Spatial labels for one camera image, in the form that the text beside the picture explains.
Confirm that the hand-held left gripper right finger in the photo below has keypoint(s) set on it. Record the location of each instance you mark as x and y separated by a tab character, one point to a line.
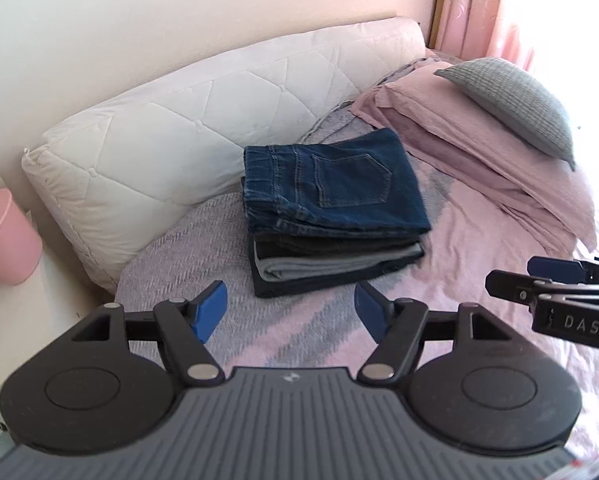
372	312

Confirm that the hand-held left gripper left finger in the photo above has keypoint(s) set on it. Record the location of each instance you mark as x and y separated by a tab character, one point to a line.
210	312

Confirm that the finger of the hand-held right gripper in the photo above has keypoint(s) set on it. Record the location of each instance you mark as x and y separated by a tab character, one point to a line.
554	267
512	286

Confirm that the blue denim jeans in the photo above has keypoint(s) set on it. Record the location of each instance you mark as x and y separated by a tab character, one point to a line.
339	180

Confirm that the folded grey pants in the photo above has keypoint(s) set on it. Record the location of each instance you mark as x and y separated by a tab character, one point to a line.
319	266

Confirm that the folded dark navy pants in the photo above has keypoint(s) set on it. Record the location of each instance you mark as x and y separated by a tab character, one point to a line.
304	288

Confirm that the folded black pants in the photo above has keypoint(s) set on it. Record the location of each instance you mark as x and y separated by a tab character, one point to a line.
329	246

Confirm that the bed with pink grey blanket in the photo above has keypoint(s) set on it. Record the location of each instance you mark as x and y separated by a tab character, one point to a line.
289	320

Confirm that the pink pillow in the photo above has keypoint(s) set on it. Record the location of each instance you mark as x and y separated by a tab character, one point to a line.
454	125

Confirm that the grey pillow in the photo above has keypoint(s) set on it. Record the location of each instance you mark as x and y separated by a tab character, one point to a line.
514	100

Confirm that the white quilted headboard cushion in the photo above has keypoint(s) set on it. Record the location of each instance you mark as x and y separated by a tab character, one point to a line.
154	135

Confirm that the pink cup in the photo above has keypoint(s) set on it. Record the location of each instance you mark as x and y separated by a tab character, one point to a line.
9	250

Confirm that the pink curtain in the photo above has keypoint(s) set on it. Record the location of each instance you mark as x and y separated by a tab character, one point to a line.
472	5

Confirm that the wooden wall trim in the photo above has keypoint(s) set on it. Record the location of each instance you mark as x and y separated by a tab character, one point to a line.
437	5

